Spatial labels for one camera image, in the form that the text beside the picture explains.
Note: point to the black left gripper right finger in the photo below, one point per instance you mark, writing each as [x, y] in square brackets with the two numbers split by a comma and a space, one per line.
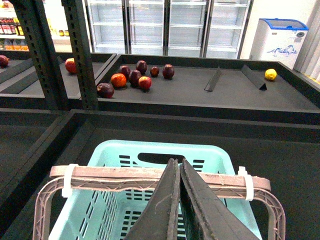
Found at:
[204, 214]

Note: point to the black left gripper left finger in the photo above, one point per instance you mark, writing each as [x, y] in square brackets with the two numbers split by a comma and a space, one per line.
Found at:
[159, 220]

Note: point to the teal plastic shopping basket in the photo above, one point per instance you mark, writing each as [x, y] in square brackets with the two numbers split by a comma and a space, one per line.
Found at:
[90, 214]

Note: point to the brown basket handle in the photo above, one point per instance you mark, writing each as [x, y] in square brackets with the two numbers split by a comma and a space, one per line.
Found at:
[117, 179]

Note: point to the red yellow apple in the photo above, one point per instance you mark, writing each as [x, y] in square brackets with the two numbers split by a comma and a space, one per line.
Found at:
[145, 82]

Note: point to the dark red apple front left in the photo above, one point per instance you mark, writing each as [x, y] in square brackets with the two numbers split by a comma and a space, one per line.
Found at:
[105, 90]

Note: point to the dark red apple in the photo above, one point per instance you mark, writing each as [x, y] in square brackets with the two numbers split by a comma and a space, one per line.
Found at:
[105, 90]
[134, 77]
[125, 70]
[142, 66]
[168, 71]

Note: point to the dark red apple centre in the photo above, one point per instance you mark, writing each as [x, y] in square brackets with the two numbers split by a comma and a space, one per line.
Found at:
[134, 77]

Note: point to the dark red apple right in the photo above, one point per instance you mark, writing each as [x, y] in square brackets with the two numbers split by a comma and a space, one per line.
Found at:
[168, 71]

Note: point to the small red apple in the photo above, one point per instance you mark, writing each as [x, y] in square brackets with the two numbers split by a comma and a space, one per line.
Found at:
[154, 71]

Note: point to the dark red apple back left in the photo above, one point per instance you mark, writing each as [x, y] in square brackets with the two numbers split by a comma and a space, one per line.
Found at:
[125, 70]

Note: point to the right white zip tie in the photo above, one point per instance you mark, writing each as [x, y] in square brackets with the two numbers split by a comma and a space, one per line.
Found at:
[249, 185]

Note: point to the white zip tie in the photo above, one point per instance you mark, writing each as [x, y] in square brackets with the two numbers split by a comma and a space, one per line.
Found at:
[249, 185]
[68, 173]

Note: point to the left white zip tie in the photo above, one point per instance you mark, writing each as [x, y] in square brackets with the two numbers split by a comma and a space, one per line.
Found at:
[68, 173]

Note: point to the upper black produce tray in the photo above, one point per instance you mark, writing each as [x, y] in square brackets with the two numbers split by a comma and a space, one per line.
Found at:
[288, 99]

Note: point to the black produce tray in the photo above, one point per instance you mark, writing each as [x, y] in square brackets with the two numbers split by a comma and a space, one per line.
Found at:
[288, 99]
[32, 141]

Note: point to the left black shelf divider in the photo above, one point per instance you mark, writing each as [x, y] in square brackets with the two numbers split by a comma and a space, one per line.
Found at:
[213, 80]

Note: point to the black shelf divider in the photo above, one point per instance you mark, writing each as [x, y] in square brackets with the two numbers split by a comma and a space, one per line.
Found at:
[213, 80]
[254, 78]

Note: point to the orange fruit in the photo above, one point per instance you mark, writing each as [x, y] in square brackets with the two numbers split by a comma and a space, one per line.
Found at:
[118, 80]

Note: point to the right black shelf divider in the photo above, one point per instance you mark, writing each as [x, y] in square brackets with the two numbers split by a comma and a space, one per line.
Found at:
[254, 78]

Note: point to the lower black produce tray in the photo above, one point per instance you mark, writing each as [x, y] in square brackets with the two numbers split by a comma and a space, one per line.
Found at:
[32, 141]

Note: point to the yellow lemon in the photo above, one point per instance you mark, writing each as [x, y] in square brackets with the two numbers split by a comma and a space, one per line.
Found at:
[270, 74]

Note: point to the glass door display fridge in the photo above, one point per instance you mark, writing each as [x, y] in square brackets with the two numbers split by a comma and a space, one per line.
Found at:
[180, 28]

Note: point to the left upper black tray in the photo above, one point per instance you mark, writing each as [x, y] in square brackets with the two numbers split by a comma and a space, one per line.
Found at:
[20, 87]

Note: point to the white blue chest freezer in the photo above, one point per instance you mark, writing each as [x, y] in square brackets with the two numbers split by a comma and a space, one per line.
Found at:
[278, 40]

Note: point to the dark pomegranate far left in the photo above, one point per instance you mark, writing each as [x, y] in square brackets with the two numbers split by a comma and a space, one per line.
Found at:
[4, 61]

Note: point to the bottles on store shelf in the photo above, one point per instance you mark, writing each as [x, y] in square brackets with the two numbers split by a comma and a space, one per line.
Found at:
[10, 26]

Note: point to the red apple behind post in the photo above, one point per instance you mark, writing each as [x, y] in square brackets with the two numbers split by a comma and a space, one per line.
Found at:
[70, 65]

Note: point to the right black slotted post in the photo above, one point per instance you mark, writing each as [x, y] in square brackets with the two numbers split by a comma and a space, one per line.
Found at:
[76, 23]

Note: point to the black slotted post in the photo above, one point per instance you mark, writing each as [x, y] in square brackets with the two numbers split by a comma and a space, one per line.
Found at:
[32, 18]
[76, 23]

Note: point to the left black slotted post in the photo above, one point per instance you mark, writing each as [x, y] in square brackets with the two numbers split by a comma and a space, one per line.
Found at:
[32, 18]

